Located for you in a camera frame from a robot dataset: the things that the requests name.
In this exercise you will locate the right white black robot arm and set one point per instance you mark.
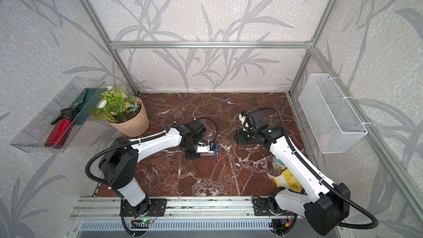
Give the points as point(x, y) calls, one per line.
point(323, 204)

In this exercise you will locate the yellow work glove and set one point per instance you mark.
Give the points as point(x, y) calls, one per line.
point(287, 180)

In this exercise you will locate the red spray bottle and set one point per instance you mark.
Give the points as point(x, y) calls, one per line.
point(62, 127)

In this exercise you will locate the clear plastic wall bin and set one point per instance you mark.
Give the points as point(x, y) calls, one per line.
point(31, 139)

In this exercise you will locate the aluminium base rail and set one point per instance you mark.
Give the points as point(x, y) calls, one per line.
point(232, 207)

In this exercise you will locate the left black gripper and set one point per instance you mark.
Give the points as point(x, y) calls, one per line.
point(191, 157)

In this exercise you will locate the terracotta pot with green plant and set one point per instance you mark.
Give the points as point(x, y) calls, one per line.
point(125, 113)

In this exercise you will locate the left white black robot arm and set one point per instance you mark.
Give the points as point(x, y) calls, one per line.
point(119, 164)

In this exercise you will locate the white wire mesh basket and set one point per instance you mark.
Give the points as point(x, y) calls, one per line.
point(334, 123)

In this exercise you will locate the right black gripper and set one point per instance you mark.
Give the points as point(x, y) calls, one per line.
point(238, 138)

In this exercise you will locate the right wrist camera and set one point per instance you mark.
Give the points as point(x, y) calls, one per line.
point(244, 123)

